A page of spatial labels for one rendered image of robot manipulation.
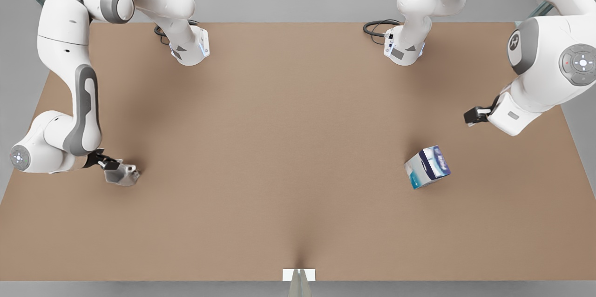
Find blue and white carton box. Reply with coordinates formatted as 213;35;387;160
404;145;452;190

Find black cable loop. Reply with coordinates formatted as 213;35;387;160
154;20;200;46
363;19;402;45

